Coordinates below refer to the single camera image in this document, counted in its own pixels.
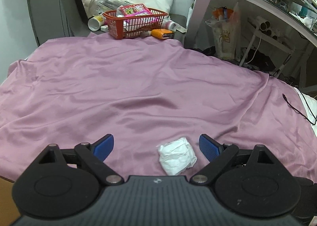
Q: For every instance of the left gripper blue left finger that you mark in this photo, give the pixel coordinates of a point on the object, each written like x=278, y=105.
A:
x=103, y=147

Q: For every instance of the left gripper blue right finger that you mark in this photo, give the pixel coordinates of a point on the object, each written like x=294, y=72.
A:
x=210, y=148

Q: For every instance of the white tissue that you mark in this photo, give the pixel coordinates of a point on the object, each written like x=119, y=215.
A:
x=177, y=156

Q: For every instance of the pink bed sheet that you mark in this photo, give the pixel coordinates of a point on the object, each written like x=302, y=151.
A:
x=145, y=92

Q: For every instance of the cardboard box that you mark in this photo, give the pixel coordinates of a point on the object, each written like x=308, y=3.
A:
x=8, y=210

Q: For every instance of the red plastic basket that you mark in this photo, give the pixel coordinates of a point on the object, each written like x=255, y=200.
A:
x=132, y=27

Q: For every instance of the white cup tube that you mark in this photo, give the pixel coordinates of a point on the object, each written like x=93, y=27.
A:
x=96, y=22

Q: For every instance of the orange box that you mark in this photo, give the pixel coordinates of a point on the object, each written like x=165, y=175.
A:
x=162, y=34

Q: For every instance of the plastic shopping bag under desk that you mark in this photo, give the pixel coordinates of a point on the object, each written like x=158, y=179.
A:
x=225, y=24

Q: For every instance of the white lotion bottle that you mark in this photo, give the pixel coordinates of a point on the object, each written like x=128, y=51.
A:
x=170, y=25

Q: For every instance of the pink snack packet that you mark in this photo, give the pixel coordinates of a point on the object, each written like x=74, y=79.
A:
x=132, y=10

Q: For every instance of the clear plastic bottle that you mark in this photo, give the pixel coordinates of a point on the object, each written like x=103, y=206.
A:
x=96, y=7

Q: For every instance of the white desk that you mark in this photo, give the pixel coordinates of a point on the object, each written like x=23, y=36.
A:
x=265, y=7

